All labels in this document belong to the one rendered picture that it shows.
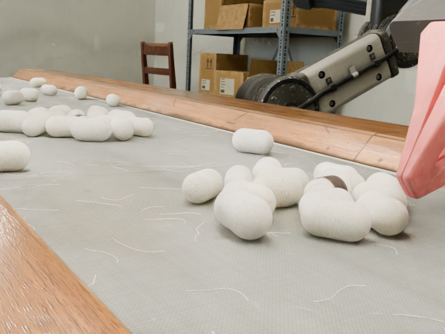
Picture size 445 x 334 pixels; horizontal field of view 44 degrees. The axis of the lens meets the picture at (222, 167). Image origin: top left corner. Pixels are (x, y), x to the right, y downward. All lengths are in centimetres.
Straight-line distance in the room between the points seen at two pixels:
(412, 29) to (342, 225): 11
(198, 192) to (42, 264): 16
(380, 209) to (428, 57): 7
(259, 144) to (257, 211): 23
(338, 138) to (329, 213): 25
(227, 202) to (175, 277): 6
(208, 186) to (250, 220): 7
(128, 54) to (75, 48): 51
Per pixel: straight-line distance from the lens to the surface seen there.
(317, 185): 31
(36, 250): 17
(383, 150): 47
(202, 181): 31
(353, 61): 109
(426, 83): 26
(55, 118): 54
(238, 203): 25
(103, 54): 537
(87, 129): 51
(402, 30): 30
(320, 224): 26
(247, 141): 48
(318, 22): 313
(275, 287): 21
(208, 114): 68
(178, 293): 20
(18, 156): 39
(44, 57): 521
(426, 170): 25
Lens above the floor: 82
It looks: 11 degrees down
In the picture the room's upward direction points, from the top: 3 degrees clockwise
